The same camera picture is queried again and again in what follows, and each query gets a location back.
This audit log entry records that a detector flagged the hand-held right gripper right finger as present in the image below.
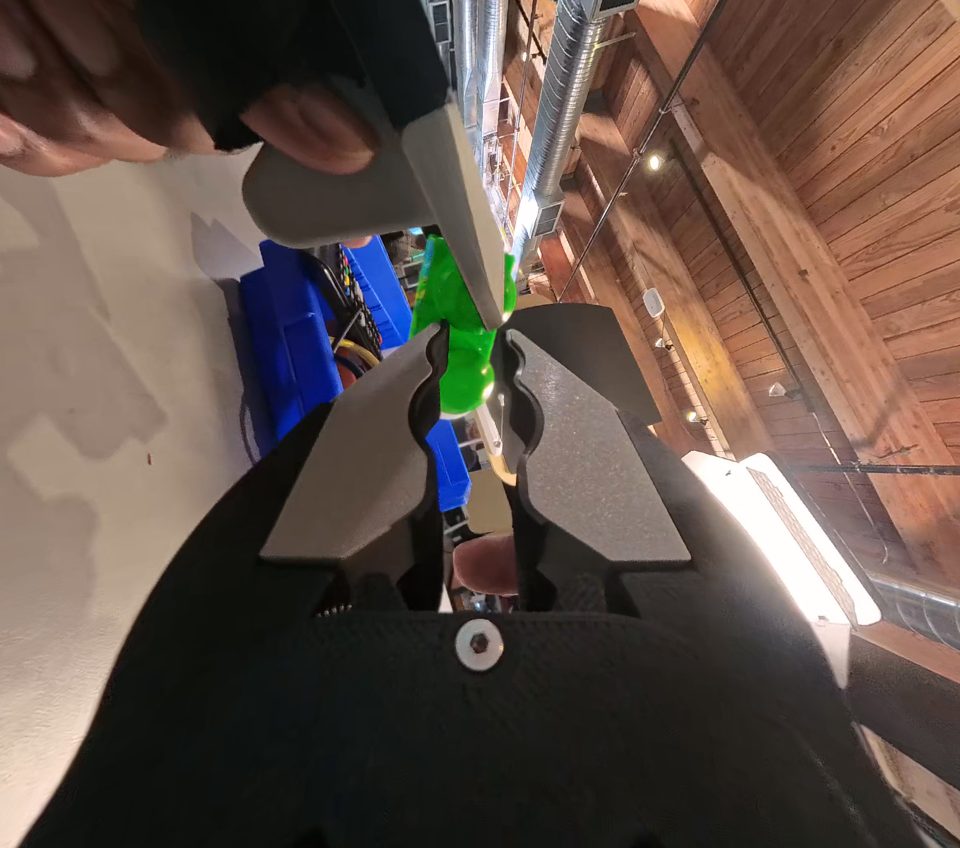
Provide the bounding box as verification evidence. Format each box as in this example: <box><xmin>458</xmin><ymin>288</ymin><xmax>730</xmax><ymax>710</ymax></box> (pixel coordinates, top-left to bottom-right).
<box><xmin>498</xmin><ymin>329</ymin><xmax>693</xmax><ymax>613</ymax></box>

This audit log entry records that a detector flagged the blue plastic bin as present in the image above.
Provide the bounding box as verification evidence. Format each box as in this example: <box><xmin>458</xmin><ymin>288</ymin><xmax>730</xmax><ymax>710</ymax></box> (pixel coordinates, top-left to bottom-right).
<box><xmin>240</xmin><ymin>237</ymin><xmax>475</xmax><ymax>513</ymax></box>

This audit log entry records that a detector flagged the person's right hand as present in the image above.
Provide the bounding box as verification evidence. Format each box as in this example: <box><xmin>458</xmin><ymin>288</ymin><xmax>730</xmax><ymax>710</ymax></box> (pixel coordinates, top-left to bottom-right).
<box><xmin>452</xmin><ymin>535</ymin><xmax>519</xmax><ymax>596</ymax></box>

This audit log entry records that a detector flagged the black remote control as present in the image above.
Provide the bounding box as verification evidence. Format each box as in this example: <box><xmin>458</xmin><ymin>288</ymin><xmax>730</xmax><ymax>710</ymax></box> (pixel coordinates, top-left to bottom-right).
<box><xmin>315</xmin><ymin>244</ymin><xmax>385</xmax><ymax>359</ymax></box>

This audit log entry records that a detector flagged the studio light panel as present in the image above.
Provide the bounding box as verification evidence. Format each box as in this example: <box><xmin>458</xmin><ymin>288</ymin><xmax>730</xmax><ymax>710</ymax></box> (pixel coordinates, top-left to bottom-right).
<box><xmin>678</xmin><ymin>451</ymin><xmax>884</xmax><ymax>686</ymax></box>

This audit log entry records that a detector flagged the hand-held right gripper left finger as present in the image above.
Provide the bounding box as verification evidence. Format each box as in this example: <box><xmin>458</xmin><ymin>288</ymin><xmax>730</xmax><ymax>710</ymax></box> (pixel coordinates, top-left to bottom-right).
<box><xmin>258</xmin><ymin>323</ymin><xmax>451</xmax><ymax>613</ymax></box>

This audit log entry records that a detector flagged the person's left hand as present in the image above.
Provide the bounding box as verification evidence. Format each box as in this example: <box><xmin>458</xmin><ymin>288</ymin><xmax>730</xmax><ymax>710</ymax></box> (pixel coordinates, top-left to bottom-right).
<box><xmin>0</xmin><ymin>0</ymin><xmax>378</xmax><ymax>179</ymax></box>

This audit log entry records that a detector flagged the green plastic block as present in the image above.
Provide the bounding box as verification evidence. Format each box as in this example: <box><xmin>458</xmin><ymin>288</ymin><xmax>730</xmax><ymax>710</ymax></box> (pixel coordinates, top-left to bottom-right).
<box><xmin>411</xmin><ymin>235</ymin><xmax>520</xmax><ymax>416</ymax></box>

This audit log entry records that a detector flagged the large silver ventilation duct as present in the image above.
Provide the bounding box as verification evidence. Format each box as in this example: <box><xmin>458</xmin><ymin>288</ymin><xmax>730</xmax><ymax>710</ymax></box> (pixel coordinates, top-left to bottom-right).
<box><xmin>510</xmin><ymin>0</ymin><xmax>681</xmax><ymax>266</ymax></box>

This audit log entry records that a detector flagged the black board with wooden frame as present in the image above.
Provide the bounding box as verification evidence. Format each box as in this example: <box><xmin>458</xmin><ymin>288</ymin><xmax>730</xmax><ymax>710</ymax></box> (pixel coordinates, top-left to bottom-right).
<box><xmin>480</xmin><ymin>303</ymin><xmax>663</xmax><ymax>491</ymax></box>

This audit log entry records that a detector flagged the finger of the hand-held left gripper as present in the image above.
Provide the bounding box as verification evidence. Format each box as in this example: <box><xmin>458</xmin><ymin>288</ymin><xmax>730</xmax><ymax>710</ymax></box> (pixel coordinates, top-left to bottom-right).
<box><xmin>241</xmin><ymin>76</ymin><xmax>520</xmax><ymax>333</ymax></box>

